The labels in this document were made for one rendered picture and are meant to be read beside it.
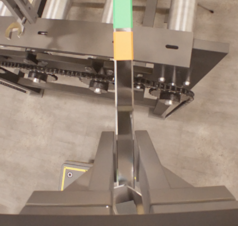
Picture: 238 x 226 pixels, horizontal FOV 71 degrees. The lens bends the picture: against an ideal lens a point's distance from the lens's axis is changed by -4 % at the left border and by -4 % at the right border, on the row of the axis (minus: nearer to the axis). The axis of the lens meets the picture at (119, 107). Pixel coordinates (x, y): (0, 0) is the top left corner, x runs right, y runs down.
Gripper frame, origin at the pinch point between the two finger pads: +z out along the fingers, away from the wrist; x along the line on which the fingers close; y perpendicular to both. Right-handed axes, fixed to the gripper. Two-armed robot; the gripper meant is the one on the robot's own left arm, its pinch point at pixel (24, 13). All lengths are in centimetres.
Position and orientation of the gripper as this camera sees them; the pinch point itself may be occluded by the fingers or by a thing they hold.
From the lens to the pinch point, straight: 48.1
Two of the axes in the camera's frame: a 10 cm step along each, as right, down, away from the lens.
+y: 1.4, -9.3, 3.4
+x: -9.8, -0.9, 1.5
